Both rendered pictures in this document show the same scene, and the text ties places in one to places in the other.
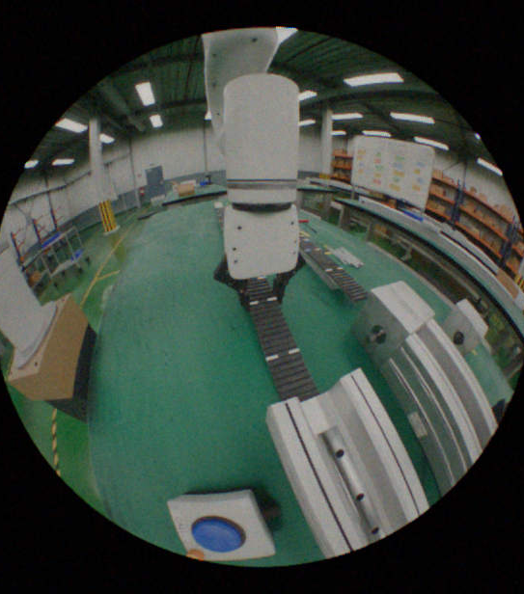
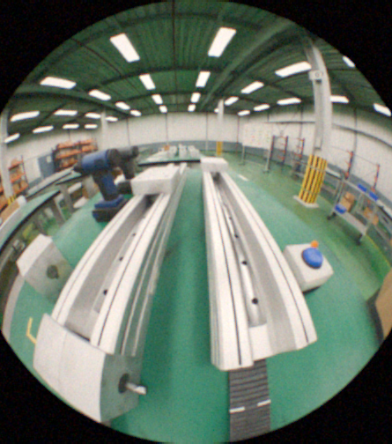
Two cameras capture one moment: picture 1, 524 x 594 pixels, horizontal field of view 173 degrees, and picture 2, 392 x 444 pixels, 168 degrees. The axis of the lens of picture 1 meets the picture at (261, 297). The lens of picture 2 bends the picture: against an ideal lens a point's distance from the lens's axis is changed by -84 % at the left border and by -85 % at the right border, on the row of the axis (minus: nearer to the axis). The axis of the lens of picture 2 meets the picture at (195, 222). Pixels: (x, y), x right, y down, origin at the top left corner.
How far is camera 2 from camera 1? 14 cm
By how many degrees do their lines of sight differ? 102
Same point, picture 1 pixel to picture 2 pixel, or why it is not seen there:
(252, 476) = not seen: hidden behind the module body
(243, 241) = not seen: outside the picture
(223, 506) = (314, 275)
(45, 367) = not seen: outside the picture
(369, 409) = (238, 321)
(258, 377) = (277, 385)
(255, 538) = (297, 256)
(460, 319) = (36, 270)
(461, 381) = (102, 256)
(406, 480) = (223, 247)
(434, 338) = (73, 307)
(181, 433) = (327, 327)
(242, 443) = not seen: hidden behind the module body
